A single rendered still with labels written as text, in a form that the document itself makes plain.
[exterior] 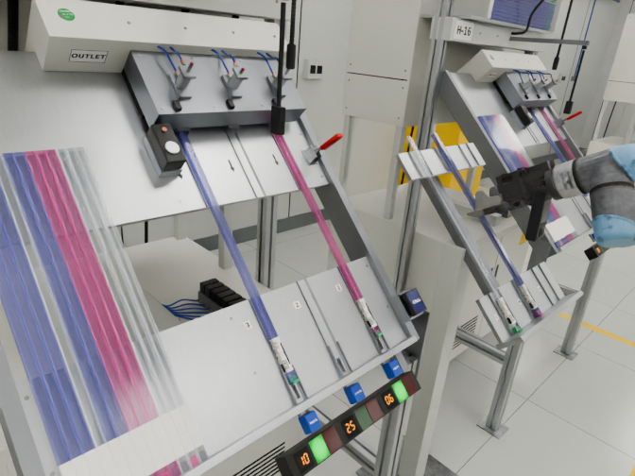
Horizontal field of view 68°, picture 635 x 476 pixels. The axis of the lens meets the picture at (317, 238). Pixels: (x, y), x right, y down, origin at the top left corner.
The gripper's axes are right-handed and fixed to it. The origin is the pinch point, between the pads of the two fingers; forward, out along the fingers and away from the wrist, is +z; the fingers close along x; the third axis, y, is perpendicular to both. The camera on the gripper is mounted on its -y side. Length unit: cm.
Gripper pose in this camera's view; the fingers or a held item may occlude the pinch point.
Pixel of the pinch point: (478, 213)
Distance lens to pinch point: 122.2
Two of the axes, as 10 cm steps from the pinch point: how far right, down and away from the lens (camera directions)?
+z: -6.3, 2.0, 7.5
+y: -2.8, -9.6, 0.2
